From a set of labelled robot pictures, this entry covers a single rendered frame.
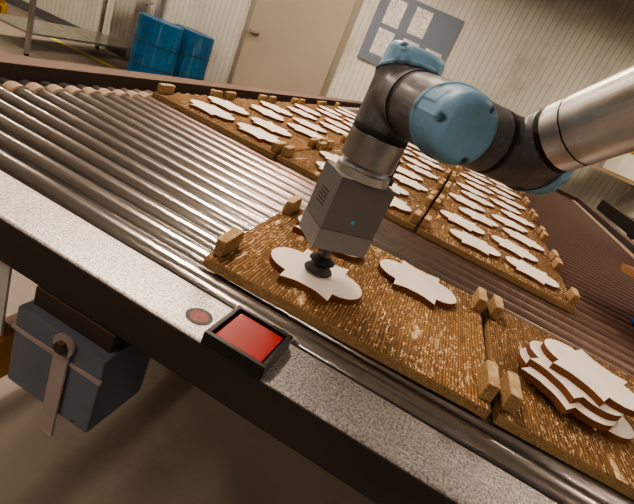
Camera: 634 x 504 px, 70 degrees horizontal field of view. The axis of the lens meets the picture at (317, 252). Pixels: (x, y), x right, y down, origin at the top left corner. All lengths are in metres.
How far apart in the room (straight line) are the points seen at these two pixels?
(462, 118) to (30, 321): 0.54
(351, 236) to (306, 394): 0.23
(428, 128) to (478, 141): 0.05
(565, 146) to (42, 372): 0.65
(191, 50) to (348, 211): 5.76
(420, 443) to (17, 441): 1.24
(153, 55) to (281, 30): 1.67
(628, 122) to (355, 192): 0.29
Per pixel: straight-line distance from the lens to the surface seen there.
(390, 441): 0.51
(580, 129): 0.52
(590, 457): 0.68
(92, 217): 0.69
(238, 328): 0.52
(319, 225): 0.60
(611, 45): 6.50
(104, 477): 1.52
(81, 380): 0.63
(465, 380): 0.64
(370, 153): 0.57
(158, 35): 5.88
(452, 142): 0.47
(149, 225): 0.70
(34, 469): 1.53
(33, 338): 0.65
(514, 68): 6.27
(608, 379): 0.80
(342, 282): 0.67
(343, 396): 0.52
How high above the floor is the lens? 1.23
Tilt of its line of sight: 23 degrees down
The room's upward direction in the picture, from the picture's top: 24 degrees clockwise
